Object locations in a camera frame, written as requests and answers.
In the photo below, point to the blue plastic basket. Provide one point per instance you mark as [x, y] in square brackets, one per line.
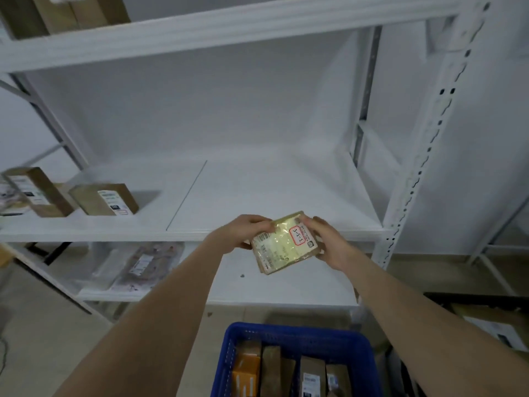
[231, 351]

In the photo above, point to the upright cardboard box with label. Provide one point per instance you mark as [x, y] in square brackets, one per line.
[39, 190]

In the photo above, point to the white metal shelf unit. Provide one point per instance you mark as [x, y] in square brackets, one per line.
[231, 190]

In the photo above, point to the person's left thumb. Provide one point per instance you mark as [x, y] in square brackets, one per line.
[264, 226]

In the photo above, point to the tape-wrapped parcel with red-bordered label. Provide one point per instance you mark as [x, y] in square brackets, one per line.
[283, 243]

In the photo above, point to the orange box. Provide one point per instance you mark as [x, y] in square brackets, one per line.
[246, 376]

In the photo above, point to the white metal rack frame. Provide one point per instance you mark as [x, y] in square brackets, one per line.
[496, 248]

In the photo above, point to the black crate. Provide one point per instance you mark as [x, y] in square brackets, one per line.
[438, 299]

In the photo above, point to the person's right hand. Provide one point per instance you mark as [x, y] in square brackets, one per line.
[332, 246]

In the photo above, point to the flat cardboard box with label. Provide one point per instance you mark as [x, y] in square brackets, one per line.
[103, 199]

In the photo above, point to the clear bag parcel with label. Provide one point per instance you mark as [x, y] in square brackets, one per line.
[12, 202]

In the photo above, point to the person's left forearm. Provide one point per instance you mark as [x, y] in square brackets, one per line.
[153, 322]

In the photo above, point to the small brown parcel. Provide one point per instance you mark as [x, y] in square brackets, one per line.
[338, 382]

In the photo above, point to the white plastic bag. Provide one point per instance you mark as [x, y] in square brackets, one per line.
[105, 270]

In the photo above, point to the tall brown cardboard parcel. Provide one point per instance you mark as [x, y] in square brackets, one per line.
[270, 372]

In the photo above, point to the cardboard box with white label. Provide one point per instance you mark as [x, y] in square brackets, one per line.
[491, 322]

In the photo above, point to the clear plastic bag parcel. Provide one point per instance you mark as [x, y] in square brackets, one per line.
[148, 264]

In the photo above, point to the person's right forearm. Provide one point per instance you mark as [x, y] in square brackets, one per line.
[438, 330]

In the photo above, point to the large cardboard box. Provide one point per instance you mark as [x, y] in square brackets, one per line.
[20, 14]
[101, 8]
[56, 12]

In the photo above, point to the person's right thumb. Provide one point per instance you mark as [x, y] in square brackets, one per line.
[309, 225]

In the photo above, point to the brown parcel with white label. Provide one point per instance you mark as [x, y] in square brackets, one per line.
[312, 378]

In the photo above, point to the person's left hand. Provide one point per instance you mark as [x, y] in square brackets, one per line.
[237, 233]

